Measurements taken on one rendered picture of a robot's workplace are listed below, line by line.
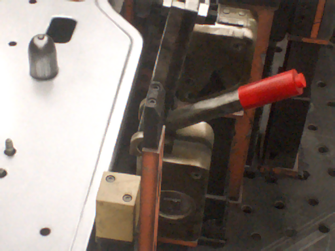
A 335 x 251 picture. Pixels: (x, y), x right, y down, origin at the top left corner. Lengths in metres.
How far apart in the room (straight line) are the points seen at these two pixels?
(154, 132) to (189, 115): 0.14
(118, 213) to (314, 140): 0.63
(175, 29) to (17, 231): 0.24
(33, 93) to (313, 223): 0.48
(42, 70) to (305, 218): 0.48
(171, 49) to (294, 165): 0.58
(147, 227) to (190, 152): 0.11
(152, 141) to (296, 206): 0.61
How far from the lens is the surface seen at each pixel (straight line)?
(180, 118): 0.67
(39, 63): 0.82
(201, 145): 0.70
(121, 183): 0.64
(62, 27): 0.98
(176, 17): 0.58
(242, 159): 1.03
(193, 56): 0.82
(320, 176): 1.17
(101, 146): 0.76
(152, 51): 1.33
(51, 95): 0.82
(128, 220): 0.64
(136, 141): 0.67
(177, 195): 0.72
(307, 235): 1.09
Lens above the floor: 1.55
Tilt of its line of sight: 44 degrees down
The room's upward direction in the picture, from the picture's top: 4 degrees clockwise
